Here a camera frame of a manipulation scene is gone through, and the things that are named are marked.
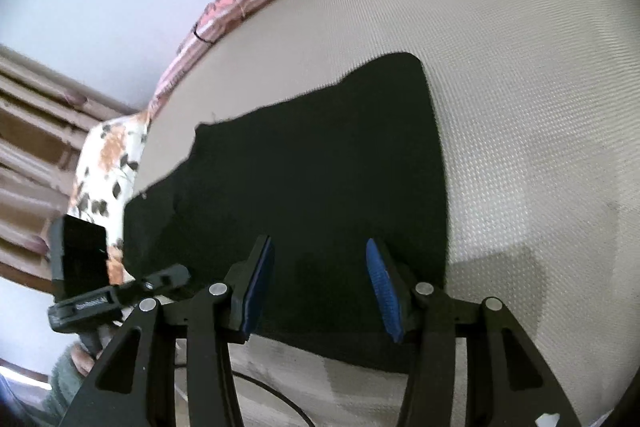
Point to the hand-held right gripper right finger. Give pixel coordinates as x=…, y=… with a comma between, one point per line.
x=386, y=292

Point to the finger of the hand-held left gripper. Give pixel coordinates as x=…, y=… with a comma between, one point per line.
x=167, y=279

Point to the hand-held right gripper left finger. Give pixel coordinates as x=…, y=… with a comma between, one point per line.
x=257, y=292

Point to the black pants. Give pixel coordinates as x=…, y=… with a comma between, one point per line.
x=320, y=207

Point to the person's left forearm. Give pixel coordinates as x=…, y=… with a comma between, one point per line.
x=62, y=394

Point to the person's left hand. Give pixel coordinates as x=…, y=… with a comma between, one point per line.
x=87, y=354

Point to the white floral pillow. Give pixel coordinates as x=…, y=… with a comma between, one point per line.
x=107, y=187

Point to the ridged wooden headboard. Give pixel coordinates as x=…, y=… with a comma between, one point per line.
x=40, y=147

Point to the beige textured mattress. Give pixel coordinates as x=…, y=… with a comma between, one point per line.
x=525, y=132

